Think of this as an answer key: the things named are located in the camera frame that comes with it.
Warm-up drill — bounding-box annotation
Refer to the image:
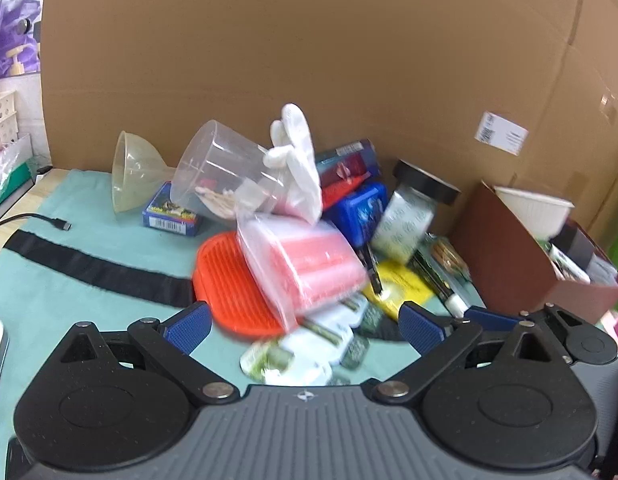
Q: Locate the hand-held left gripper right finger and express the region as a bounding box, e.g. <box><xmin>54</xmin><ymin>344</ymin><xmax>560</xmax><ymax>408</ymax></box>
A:
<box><xmin>371</xmin><ymin>301</ymin><xmax>571</xmax><ymax>407</ymax></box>

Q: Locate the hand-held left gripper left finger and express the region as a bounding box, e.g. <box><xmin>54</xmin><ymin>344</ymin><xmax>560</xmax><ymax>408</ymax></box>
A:
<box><xmin>53</xmin><ymin>301</ymin><xmax>241</xmax><ymax>407</ymax></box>

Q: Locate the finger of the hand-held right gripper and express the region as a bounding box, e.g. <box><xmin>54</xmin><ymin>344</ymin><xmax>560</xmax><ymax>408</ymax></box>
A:
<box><xmin>464</xmin><ymin>302</ymin><xmax>589</xmax><ymax>362</ymax></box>

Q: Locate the brown cardboard box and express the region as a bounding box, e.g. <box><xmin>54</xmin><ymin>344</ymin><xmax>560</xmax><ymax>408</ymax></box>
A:
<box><xmin>449</xmin><ymin>180</ymin><xmax>618</xmax><ymax>326</ymax></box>

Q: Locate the yellow packet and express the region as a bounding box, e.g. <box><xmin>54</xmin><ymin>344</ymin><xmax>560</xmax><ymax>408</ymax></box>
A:
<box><xmin>364</xmin><ymin>259</ymin><xmax>431</xmax><ymax>321</ymax></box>

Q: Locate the white green packet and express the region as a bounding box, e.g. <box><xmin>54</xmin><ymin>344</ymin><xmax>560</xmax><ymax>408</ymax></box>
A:
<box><xmin>289</xmin><ymin>292</ymin><xmax>372</xmax><ymax>361</ymax></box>
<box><xmin>240</xmin><ymin>335</ymin><xmax>335</xmax><ymax>386</ymax></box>

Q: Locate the pink pack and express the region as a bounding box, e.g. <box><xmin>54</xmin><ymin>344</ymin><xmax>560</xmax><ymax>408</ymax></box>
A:
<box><xmin>235</xmin><ymin>212</ymin><xmax>368</xmax><ymax>333</ymax></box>

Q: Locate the wooden desktop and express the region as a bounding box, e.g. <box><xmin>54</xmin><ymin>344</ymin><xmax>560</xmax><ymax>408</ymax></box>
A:
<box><xmin>0</xmin><ymin>167</ymin><xmax>70</xmax><ymax>266</ymax></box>

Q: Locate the black white-capped chalk marker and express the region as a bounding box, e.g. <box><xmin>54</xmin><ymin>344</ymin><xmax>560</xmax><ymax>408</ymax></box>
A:
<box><xmin>411</xmin><ymin>252</ymin><xmax>470</xmax><ymax>318</ymax></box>

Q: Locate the snack bar packet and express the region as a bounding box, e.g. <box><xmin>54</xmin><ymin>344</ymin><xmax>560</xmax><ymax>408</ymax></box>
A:
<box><xmin>424</xmin><ymin>234</ymin><xmax>472</xmax><ymax>281</ymax></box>

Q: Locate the black marker pen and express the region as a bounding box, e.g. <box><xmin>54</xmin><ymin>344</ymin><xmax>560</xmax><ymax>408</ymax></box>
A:
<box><xmin>359</xmin><ymin>245</ymin><xmax>385</xmax><ymax>296</ymax></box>

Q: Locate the white printed packet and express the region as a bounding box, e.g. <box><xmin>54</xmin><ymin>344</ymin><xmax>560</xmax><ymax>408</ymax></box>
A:
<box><xmin>546</xmin><ymin>242</ymin><xmax>592</xmax><ymax>283</ymax></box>

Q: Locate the small black box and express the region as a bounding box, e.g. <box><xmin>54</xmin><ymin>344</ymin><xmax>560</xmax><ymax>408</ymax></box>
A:
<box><xmin>556</xmin><ymin>220</ymin><xmax>615</xmax><ymax>266</ymax></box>

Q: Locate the patterned tape roll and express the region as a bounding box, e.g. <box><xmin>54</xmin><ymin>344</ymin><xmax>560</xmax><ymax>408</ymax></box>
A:
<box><xmin>370</xmin><ymin>187</ymin><xmax>436</xmax><ymax>266</ymax></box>

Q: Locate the blue card box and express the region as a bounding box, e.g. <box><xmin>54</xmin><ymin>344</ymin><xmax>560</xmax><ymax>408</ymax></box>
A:
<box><xmin>141</xmin><ymin>181</ymin><xmax>206</xmax><ymax>237</ymax></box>

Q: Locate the white paper bowl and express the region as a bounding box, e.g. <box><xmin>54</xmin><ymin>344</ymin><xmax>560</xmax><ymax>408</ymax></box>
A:
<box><xmin>493</xmin><ymin>185</ymin><xmax>576</xmax><ymax>241</ymax></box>

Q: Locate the bunch of cotton swabs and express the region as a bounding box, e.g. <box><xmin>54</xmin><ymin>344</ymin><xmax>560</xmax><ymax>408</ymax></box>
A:
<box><xmin>194</xmin><ymin>186</ymin><xmax>237</xmax><ymax>218</ymax></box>

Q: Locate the blue plastic box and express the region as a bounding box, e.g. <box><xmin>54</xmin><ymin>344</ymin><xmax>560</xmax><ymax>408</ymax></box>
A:
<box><xmin>323</xmin><ymin>182</ymin><xmax>389</xmax><ymax>248</ymax></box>

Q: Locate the teal desk mat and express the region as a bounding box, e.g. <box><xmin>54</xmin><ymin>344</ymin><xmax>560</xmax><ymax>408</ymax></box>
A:
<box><xmin>0</xmin><ymin>167</ymin><xmax>487</xmax><ymax>441</ymax></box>

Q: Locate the red plastic case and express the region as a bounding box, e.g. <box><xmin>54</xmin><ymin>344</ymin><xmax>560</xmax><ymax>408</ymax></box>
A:
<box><xmin>320</xmin><ymin>172</ymin><xmax>372</xmax><ymax>210</ymax></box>

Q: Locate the clear plastic cup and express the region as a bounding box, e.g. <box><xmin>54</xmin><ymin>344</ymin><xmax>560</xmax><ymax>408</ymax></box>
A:
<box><xmin>169</xmin><ymin>120</ymin><xmax>290</xmax><ymax>221</ymax></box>

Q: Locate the translucent plastic funnel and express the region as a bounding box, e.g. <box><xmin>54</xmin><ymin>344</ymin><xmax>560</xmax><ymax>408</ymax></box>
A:
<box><xmin>111</xmin><ymin>131</ymin><xmax>177</xmax><ymax>216</ymax></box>

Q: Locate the white shipping label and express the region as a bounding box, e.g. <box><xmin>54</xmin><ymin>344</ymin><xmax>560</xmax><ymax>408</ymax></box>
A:
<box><xmin>474</xmin><ymin>111</ymin><xmax>530</xmax><ymax>157</ymax></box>

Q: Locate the dark blue red box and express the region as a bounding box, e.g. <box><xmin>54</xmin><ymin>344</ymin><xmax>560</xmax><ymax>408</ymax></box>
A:
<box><xmin>314</xmin><ymin>139</ymin><xmax>381</xmax><ymax>186</ymax></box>

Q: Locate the white rubber glove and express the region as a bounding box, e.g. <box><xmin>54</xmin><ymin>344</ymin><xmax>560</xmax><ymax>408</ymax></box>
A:
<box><xmin>263</xmin><ymin>103</ymin><xmax>324</xmax><ymax>223</ymax></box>

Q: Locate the clear plastic bag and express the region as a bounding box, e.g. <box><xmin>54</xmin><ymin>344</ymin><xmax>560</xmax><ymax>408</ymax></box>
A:
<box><xmin>0</xmin><ymin>134</ymin><xmax>37</xmax><ymax>213</ymax></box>

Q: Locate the white plastic basket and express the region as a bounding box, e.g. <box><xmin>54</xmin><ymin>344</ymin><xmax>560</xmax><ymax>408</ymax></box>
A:
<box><xmin>0</xmin><ymin>91</ymin><xmax>18</xmax><ymax>148</ymax></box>

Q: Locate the large cardboard box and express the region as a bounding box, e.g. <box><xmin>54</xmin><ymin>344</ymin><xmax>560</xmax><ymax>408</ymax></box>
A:
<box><xmin>41</xmin><ymin>0</ymin><xmax>618</xmax><ymax>301</ymax></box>

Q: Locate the purple plastic bag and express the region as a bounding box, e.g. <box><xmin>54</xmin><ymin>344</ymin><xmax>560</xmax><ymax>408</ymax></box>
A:
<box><xmin>0</xmin><ymin>0</ymin><xmax>44</xmax><ymax>81</ymax></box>

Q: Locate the black strap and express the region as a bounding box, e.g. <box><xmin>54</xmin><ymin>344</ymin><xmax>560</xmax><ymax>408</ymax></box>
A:
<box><xmin>4</xmin><ymin>230</ymin><xmax>200</xmax><ymax>308</ymax></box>

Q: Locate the black usb cable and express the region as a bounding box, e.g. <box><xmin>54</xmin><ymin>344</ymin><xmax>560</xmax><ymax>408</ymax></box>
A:
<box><xmin>0</xmin><ymin>214</ymin><xmax>72</xmax><ymax>233</ymax></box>

